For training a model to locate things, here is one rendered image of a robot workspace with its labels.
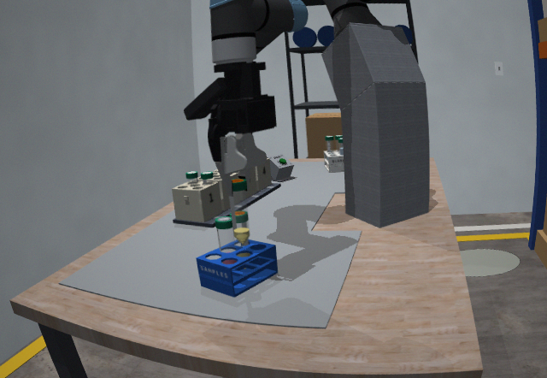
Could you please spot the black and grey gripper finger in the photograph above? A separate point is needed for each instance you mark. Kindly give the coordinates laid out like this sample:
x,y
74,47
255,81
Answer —
x,y
226,156
255,156

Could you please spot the blue tube rack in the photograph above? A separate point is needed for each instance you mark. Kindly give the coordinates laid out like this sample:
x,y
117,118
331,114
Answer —
x,y
227,279

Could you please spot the grey bench mat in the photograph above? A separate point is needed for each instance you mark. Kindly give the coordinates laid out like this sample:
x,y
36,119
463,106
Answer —
x,y
157,267

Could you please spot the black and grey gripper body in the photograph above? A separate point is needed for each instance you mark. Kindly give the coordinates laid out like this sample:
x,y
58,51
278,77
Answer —
x,y
245,89

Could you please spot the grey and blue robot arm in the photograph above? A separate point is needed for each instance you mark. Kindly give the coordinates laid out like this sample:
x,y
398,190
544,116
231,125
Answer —
x,y
239,18

